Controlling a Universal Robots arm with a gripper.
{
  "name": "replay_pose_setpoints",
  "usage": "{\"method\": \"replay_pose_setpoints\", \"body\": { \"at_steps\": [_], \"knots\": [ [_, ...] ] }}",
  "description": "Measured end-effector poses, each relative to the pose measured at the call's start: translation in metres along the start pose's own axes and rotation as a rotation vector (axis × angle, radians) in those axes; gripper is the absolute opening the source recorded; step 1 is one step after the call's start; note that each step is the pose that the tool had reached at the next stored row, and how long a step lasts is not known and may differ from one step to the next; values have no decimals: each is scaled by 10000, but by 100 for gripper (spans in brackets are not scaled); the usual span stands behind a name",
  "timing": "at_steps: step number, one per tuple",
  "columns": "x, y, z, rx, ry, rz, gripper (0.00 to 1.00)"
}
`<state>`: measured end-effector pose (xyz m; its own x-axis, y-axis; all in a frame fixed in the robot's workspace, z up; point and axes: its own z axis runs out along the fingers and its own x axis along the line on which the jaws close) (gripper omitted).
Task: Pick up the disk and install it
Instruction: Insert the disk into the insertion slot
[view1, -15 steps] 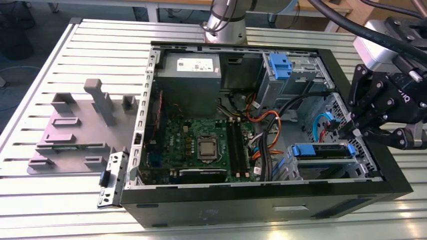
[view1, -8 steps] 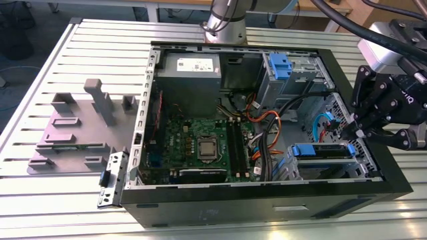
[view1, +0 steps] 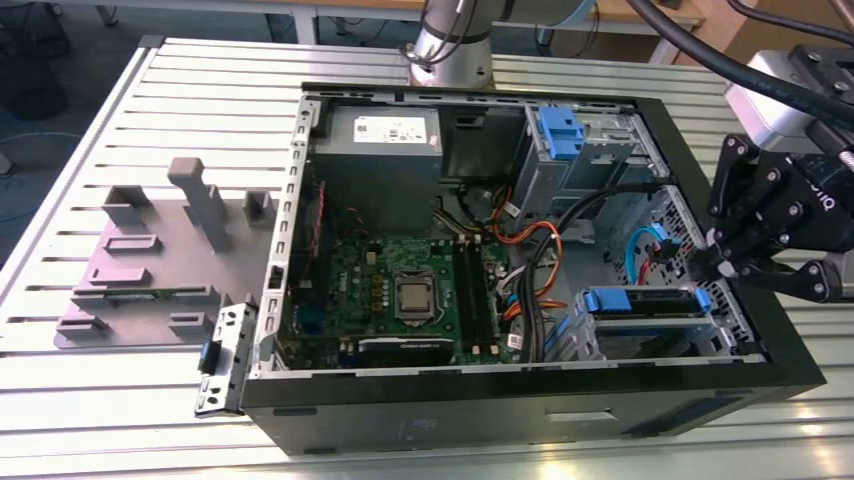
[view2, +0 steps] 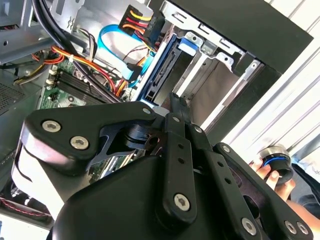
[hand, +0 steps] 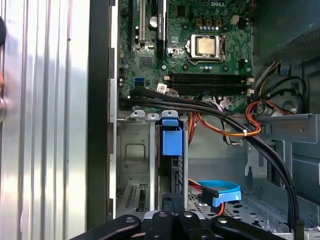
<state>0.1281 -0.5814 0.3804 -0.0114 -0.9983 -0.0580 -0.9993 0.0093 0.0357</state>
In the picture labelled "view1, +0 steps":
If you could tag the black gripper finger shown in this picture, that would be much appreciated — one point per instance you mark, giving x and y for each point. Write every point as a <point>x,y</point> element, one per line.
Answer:
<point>801,285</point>
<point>754,200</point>

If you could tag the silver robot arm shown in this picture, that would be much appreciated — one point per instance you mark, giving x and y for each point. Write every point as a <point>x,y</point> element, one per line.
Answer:
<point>447,55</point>

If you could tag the metal disk bay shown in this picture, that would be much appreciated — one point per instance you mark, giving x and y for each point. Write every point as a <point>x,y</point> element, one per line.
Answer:
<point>654,323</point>

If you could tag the metal drive cage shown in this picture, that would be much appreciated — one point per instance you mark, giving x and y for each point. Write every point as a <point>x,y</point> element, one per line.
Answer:
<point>587,170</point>

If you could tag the blue plastic drive latch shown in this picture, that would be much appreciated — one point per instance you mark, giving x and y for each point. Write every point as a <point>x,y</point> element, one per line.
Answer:
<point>559,132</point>

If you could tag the wooden cabinet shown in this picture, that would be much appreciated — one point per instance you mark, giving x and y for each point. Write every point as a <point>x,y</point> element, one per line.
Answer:
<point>734,30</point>

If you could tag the black RAM slot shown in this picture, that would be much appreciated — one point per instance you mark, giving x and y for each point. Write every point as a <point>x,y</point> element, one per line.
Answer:
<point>467,290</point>
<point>484,290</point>

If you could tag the silver CPU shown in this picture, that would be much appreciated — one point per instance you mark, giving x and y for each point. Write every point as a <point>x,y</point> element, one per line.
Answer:
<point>415,297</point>

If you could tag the black open PC case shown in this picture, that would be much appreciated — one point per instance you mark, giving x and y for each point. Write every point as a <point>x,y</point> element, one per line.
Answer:
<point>467,410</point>

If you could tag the grey power supply unit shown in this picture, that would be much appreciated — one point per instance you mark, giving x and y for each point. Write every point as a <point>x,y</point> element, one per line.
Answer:
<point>380,190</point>

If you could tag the CPU socket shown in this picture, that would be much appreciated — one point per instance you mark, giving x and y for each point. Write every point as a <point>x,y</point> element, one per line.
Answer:
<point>395,300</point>

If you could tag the black graphics card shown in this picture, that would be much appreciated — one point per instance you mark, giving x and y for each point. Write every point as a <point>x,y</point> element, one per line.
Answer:
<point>400,350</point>

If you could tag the green motherboard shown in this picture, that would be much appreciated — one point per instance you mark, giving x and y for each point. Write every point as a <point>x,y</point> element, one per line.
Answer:
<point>354,265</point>

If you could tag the black case fan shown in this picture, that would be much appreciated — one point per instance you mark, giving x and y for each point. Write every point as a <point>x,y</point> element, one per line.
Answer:
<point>308,240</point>

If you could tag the grey parts rack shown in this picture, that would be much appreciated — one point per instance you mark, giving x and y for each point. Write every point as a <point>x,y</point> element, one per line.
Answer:
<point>180,280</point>

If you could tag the green RAM stick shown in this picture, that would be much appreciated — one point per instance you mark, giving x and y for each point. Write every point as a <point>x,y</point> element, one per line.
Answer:
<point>143,296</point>

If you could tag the black office chair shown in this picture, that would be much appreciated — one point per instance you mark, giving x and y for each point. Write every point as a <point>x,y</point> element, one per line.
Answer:
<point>27,90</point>

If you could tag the wooden desk white frame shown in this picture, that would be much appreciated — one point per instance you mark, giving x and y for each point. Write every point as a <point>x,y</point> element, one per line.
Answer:
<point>360,10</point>

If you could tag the metal card retention bracket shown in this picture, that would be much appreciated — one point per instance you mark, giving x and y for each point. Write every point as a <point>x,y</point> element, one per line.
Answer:
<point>230,350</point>

